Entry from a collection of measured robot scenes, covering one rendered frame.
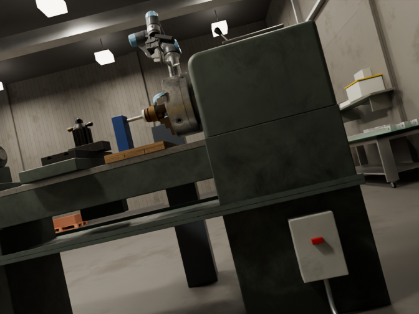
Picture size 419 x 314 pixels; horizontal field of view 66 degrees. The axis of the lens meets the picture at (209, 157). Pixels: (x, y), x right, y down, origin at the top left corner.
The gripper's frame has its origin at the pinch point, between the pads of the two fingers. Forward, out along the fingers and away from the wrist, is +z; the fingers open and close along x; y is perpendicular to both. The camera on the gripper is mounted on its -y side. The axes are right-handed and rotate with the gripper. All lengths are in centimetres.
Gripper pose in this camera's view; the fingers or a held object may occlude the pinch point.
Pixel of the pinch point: (162, 61)
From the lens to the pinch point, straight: 190.4
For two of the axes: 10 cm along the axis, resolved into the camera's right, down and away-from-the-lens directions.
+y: -9.6, 2.4, 1.4
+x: -2.1, -3.2, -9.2
